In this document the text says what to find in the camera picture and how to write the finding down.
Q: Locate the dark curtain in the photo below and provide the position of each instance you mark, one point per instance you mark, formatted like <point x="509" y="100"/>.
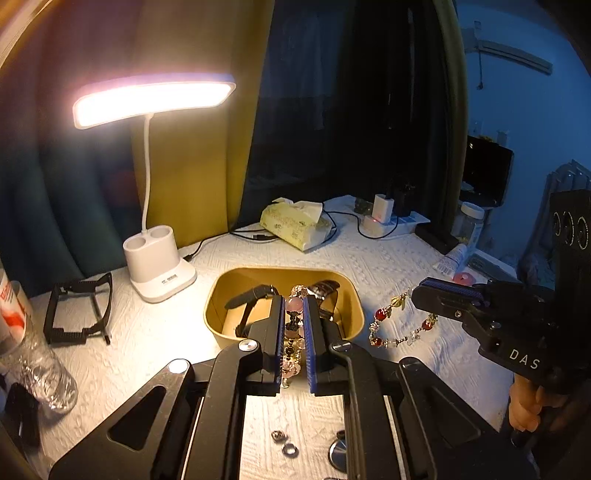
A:
<point x="351" y="115"/>

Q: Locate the yellow curtain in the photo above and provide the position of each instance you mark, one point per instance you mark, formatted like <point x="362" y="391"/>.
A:
<point x="203" y="175"/>

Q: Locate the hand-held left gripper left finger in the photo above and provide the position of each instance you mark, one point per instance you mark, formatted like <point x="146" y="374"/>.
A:
<point x="278" y="341"/>

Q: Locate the clear plastic bottle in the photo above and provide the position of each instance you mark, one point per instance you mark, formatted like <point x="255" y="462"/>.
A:
<point x="32" y="355"/>

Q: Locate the yellow tissue pack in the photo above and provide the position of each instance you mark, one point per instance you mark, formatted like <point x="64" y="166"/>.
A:
<point x="291" y="224"/>

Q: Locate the yellow oval tray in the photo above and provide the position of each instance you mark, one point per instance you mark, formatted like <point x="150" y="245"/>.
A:
<point x="221" y="300"/>

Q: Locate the pink round lid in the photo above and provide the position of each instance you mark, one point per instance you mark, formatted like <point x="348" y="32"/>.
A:
<point x="465" y="278"/>

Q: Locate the white desk lamp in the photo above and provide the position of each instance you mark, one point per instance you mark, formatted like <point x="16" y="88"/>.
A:
<point x="154" y="99"/>

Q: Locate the black folding frame stand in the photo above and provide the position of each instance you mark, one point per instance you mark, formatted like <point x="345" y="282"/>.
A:
<point x="69" y="334"/>

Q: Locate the small black block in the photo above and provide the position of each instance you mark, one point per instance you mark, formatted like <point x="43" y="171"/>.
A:
<point x="23" y="413"/>

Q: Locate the black charger plug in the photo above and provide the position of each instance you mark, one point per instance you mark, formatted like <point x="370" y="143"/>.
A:
<point x="404" y="198"/>

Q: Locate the white wall rail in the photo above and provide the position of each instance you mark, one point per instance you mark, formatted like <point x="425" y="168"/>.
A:
<point x="517" y="55"/>

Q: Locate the white power strip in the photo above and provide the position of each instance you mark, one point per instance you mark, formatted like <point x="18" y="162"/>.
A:
<point x="406" y="224"/>

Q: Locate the person's right hand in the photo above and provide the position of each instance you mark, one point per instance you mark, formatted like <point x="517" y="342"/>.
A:
<point x="524" y="406"/>

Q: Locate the clear jar with white lid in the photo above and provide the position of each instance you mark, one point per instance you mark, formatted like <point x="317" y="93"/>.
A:
<point x="471" y="224"/>

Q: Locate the flat black box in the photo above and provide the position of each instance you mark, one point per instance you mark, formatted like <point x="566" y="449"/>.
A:
<point x="436" y="237"/>

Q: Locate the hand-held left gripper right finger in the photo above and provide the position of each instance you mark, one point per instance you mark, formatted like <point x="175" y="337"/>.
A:
<point x="309" y="344"/>

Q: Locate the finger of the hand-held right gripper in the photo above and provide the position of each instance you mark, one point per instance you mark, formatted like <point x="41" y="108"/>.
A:
<point x="443" y="304"/>
<point x="455" y="288"/>

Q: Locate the round silver disc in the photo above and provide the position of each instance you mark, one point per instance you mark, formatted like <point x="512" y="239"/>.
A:
<point x="338" y="454"/>

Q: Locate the white tube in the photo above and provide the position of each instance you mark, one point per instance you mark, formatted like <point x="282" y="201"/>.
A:
<point x="452" y="261"/>

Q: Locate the white charger plug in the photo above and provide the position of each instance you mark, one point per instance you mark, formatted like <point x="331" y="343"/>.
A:
<point x="382" y="207"/>

